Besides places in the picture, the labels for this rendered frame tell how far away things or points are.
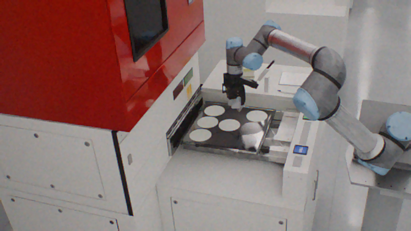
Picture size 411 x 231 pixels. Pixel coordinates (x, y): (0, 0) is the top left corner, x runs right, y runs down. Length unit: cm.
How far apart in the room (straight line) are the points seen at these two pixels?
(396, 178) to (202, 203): 81
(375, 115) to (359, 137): 37
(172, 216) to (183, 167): 22
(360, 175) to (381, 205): 26
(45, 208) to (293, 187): 106
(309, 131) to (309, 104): 45
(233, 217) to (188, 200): 21
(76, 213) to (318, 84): 112
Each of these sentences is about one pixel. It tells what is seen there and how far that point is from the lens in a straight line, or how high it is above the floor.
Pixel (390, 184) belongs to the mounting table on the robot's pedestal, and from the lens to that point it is 198.
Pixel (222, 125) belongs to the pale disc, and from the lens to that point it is 211.
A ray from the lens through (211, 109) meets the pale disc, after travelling 224.
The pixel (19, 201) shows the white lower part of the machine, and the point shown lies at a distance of 215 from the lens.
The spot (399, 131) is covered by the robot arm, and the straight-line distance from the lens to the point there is 183.
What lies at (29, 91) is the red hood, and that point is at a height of 134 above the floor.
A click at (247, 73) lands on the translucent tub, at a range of 235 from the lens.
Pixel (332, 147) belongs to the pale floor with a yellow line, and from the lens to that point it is 353.
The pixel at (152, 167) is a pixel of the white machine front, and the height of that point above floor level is 91.
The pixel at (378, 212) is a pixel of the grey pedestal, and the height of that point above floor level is 55.
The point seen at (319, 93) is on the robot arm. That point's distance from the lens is 155.
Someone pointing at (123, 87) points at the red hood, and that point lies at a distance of 146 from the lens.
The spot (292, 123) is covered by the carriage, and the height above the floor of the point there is 88.
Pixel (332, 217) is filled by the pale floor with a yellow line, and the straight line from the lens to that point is 296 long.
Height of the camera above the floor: 206
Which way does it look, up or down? 32 degrees down
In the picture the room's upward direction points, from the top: 4 degrees counter-clockwise
